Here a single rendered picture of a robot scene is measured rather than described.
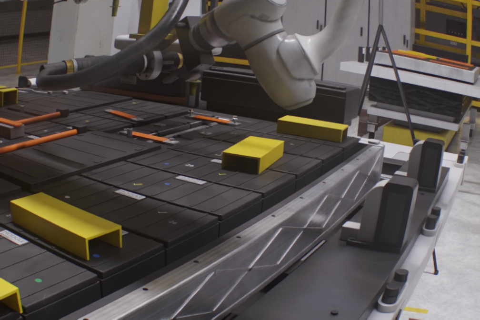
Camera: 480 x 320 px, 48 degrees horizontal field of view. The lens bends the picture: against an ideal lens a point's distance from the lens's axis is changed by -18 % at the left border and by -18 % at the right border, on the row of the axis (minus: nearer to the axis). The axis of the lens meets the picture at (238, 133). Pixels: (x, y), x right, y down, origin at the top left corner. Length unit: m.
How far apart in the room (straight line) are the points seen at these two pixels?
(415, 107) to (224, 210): 5.13
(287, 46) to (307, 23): 9.40
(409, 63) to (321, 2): 4.53
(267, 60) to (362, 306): 0.63
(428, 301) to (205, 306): 2.26
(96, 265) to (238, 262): 0.23
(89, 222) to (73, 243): 0.05
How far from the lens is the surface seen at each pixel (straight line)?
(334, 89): 1.65
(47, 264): 0.69
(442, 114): 5.95
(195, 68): 1.47
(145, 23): 1.50
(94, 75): 1.06
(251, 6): 1.31
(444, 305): 2.94
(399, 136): 6.19
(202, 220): 0.87
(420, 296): 3.01
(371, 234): 1.17
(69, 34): 7.56
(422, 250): 1.30
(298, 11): 10.78
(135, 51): 1.05
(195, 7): 4.24
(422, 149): 1.60
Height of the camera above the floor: 1.30
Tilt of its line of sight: 12 degrees down
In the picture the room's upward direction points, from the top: 5 degrees clockwise
